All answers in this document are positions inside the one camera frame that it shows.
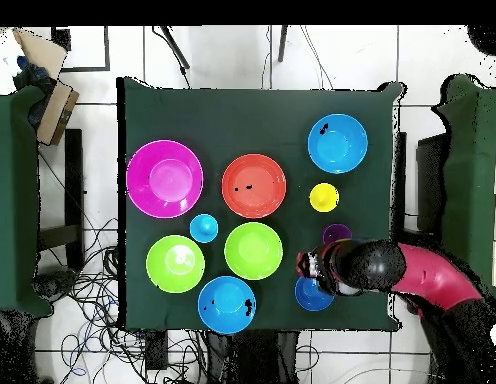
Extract yellow cup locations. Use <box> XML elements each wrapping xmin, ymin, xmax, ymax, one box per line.
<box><xmin>308</xmin><ymin>182</ymin><xmax>340</xmax><ymax>214</ymax></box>

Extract black tripod leg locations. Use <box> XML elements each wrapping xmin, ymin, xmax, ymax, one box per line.
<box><xmin>151</xmin><ymin>25</ymin><xmax>192</xmax><ymax>89</ymax></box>
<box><xmin>277</xmin><ymin>25</ymin><xmax>290</xmax><ymax>63</ymax></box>

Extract small dark blue bowl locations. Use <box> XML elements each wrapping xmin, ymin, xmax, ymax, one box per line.
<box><xmin>294</xmin><ymin>275</ymin><xmax>336</xmax><ymax>312</ymax></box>

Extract black metal stand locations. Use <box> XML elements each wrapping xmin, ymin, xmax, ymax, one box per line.
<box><xmin>391</xmin><ymin>131</ymin><xmax>449</xmax><ymax>241</ymax></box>
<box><xmin>37</xmin><ymin>128</ymin><xmax>86</xmax><ymax>273</ymax></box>

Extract green bowl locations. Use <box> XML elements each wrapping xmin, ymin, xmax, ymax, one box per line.
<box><xmin>145</xmin><ymin>234</ymin><xmax>206</xmax><ymax>294</ymax></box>
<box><xmin>223</xmin><ymin>221</ymin><xmax>284</xmax><ymax>281</ymax></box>

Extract orange bowl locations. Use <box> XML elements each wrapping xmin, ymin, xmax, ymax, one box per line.
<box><xmin>220</xmin><ymin>153</ymin><xmax>288</xmax><ymax>220</ymax></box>

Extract brown cardboard sheet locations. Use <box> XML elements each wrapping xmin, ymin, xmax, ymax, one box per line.
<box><xmin>11</xmin><ymin>27</ymin><xmax>68</xmax><ymax>80</ymax></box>

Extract light blue bowl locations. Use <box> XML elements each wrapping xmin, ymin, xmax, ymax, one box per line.
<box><xmin>306</xmin><ymin>113</ymin><xmax>369</xmax><ymax>175</ymax></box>
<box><xmin>197</xmin><ymin>275</ymin><xmax>257</xmax><ymax>336</ymax></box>

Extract dark green table cloth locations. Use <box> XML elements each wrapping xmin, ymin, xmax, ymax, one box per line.
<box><xmin>117</xmin><ymin>76</ymin><xmax>405</xmax><ymax>333</ymax></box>

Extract purple cup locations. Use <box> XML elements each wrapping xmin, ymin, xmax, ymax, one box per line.
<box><xmin>322</xmin><ymin>222</ymin><xmax>353</xmax><ymax>245</ymax></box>

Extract brown cardboard box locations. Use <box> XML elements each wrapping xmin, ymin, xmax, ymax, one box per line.
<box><xmin>35</xmin><ymin>79</ymin><xmax>80</xmax><ymax>146</ymax></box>

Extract green cloth side table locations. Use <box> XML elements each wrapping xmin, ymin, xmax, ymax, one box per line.
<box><xmin>431</xmin><ymin>73</ymin><xmax>496</xmax><ymax>291</ymax></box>
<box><xmin>0</xmin><ymin>85</ymin><xmax>53</xmax><ymax>319</ymax></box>

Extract light blue cup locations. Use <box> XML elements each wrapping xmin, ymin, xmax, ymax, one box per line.
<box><xmin>188</xmin><ymin>213</ymin><xmax>220</xmax><ymax>244</ymax></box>

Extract pink bowl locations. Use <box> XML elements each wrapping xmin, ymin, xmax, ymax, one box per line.
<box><xmin>125</xmin><ymin>139</ymin><xmax>204</xmax><ymax>220</ymax></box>

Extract black pedestal leg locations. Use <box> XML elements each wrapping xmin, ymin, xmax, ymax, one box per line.
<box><xmin>33</xmin><ymin>270</ymin><xmax>79</xmax><ymax>301</ymax></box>

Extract tangled floor cables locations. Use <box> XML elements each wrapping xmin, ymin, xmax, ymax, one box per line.
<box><xmin>35</xmin><ymin>217</ymin><xmax>209</xmax><ymax>384</ymax></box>

